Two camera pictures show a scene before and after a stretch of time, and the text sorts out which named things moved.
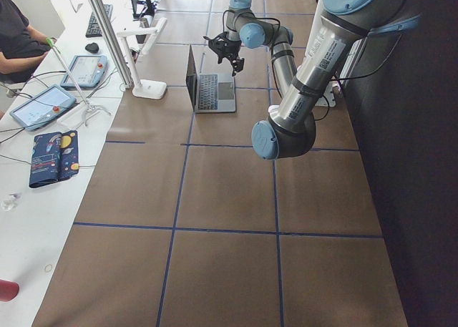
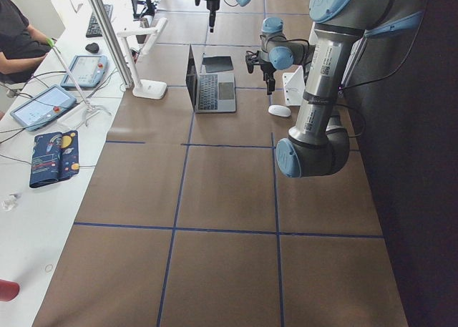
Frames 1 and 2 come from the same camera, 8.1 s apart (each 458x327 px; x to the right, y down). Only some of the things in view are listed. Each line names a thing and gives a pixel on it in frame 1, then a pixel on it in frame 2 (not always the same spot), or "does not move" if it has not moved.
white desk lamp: (144, 88) does not move
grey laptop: (210, 93) does not move
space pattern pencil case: (54, 157) does not move
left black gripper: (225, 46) → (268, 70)
